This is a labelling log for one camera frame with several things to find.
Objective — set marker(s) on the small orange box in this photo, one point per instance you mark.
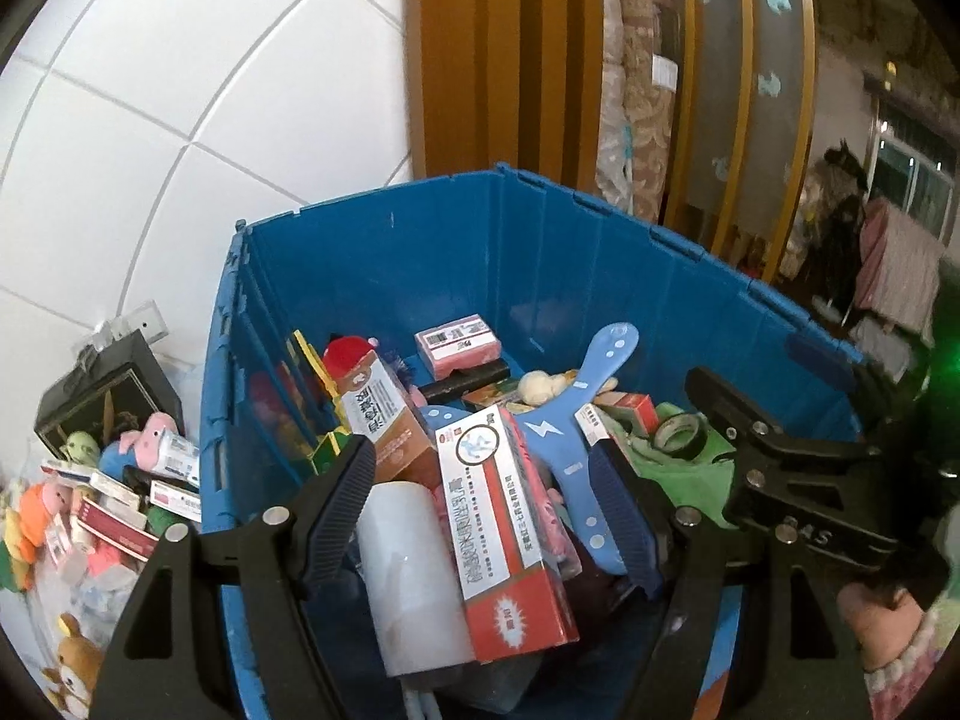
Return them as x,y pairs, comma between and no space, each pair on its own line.
491,397

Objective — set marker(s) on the green plush toy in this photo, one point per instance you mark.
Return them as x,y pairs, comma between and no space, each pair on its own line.
15,570

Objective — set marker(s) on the yellow green box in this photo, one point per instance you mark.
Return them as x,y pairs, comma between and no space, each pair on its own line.
311,390

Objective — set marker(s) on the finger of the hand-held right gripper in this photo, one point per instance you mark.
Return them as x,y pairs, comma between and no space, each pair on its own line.
720,397

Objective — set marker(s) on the rolled patterned fabrics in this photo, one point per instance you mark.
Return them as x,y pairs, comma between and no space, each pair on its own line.
637,105

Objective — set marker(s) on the blue dotted foam toy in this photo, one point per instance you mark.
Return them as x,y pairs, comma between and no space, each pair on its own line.
570,420

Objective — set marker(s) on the window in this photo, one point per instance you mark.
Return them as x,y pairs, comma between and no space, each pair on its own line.
919,165

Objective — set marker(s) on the person's right forearm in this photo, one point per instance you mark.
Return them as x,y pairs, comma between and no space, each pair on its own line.
926,682

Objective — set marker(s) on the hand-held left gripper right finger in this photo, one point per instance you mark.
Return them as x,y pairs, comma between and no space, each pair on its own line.
626,517

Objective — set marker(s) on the long red medicine box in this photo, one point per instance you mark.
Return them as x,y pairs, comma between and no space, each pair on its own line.
120,532

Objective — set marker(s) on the brown teddy bear plush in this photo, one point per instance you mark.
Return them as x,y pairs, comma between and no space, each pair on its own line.
75,664

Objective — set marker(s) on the small white medicine box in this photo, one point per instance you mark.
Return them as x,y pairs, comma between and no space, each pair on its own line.
178,456

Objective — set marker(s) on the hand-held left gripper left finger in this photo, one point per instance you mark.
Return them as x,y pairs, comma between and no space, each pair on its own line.
337,510

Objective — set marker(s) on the white paper roll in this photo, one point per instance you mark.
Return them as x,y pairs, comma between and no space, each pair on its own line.
412,585

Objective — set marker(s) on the pink card box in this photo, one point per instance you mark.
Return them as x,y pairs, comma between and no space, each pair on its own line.
457,341

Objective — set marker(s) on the hanging dark clothes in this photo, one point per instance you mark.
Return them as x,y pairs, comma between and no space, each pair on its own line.
844,217

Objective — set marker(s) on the glass sliding door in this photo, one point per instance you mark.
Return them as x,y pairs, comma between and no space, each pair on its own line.
727,90

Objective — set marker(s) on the brown white medicine box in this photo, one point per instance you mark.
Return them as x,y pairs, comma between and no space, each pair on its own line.
386,420

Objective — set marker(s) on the black rectangular box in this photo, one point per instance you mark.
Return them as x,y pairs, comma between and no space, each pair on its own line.
461,384

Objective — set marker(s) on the small cream plush toy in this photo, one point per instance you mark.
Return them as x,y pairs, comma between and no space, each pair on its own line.
544,388

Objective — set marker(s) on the pink tissue pack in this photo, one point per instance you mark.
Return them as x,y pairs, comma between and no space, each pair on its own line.
105,561

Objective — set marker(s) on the pink blue pig plush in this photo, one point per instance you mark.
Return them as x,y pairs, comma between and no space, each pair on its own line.
146,442

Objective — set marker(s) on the large white medicine box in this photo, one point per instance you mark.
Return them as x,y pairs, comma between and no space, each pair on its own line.
178,502

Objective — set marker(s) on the person's right hand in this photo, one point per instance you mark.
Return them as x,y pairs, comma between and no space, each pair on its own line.
877,622

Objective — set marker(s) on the hanging pink clothes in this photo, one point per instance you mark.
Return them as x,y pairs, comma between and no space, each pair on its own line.
900,262

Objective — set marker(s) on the red plush toy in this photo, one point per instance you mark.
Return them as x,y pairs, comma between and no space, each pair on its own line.
349,356

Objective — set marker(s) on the orange pink plush toy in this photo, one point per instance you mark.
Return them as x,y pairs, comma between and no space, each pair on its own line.
49,521

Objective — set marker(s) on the small white red box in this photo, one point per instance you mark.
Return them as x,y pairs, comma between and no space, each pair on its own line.
626,416

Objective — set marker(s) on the green plush cloth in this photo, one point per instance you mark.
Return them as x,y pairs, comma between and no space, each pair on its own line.
697,484

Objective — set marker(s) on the blue plastic crate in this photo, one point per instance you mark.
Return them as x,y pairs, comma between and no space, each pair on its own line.
525,255

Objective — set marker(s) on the black tape roll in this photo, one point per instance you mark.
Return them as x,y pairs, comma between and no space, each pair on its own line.
681,436

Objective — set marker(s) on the black gift box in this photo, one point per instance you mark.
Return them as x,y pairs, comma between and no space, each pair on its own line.
112,397

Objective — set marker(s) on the pale green round plush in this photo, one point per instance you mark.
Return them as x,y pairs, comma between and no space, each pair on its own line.
82,448

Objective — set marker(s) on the brown wooden pillar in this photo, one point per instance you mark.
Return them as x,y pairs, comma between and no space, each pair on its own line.
510,52

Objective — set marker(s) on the white red medicine box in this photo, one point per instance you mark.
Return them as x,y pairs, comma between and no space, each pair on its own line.
502,532

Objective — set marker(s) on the white wall socket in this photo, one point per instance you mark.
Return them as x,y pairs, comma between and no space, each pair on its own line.
135,322

